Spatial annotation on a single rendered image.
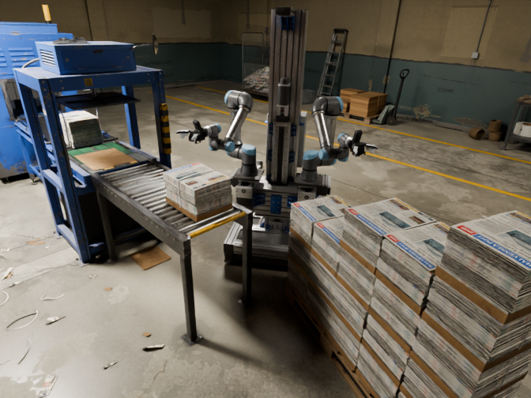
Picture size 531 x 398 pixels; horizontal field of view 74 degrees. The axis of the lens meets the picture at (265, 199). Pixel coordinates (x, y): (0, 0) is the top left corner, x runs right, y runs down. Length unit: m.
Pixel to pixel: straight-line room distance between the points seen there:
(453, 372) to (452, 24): 7.69
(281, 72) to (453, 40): 6.24
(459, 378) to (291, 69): 2.17
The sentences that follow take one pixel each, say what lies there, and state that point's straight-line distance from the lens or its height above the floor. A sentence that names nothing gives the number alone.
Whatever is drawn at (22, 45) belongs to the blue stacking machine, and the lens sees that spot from 5.32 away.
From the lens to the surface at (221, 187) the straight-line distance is 2.28.
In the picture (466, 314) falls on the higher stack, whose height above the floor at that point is 1.01.
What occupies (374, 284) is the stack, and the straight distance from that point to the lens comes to 1.90.
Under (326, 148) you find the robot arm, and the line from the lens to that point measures 2.54.
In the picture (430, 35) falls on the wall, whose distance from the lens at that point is 8.90.
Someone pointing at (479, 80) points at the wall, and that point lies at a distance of 8.57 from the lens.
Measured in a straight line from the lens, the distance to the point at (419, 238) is 1.78.
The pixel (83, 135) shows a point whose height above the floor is 0.91.
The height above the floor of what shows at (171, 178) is 1.02.
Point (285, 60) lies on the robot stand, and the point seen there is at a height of 1.69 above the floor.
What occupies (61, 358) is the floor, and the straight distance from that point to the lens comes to 2.77.
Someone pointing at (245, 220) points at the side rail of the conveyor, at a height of 0.74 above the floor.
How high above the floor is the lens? 1.93
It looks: 26 degrees down
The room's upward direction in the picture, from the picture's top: 2 degrees clockwise
